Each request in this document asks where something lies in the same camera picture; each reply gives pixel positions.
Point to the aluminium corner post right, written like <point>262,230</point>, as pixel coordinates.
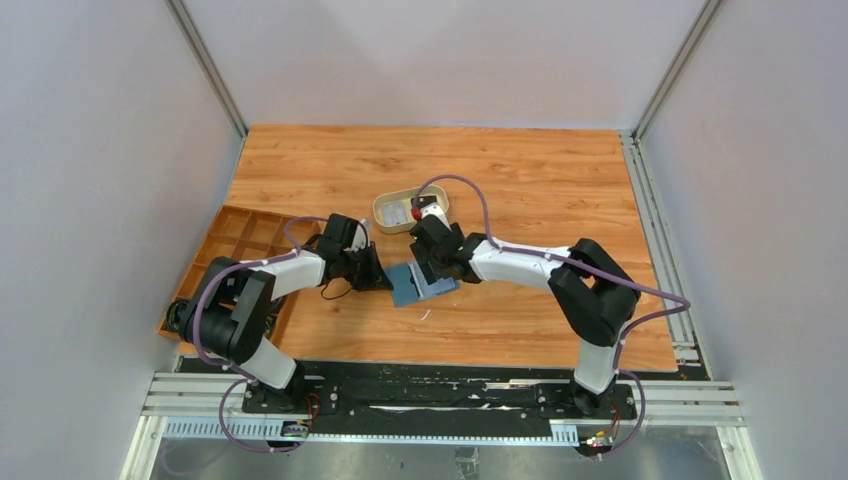
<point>650,172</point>

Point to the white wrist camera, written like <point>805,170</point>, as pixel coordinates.
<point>362,238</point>
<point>423,208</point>

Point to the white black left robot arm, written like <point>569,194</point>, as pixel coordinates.
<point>226,317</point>

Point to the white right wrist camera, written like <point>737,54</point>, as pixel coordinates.
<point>423,208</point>

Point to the cream oval plastic tray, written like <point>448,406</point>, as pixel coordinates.
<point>405,196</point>

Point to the white VIP card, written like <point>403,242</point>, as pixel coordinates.
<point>394,214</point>

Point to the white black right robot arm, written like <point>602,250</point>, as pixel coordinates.
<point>590,288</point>

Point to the aluminium frame rail front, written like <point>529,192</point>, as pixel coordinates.
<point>187,402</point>

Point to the blue leather card holder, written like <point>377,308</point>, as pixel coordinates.
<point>410,285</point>

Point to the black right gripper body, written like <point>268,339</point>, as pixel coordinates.
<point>430,266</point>

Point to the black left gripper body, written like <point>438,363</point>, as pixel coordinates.
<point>366,269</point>

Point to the aluminium corner post left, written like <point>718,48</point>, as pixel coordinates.
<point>193,37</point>

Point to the black VIP credit card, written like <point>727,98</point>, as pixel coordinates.
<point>421,201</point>

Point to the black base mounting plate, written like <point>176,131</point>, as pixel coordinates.
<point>430,397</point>

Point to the aluminium corner post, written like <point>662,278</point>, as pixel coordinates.
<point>650,172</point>
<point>193,37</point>

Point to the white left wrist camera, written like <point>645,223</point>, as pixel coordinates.
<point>362,238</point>

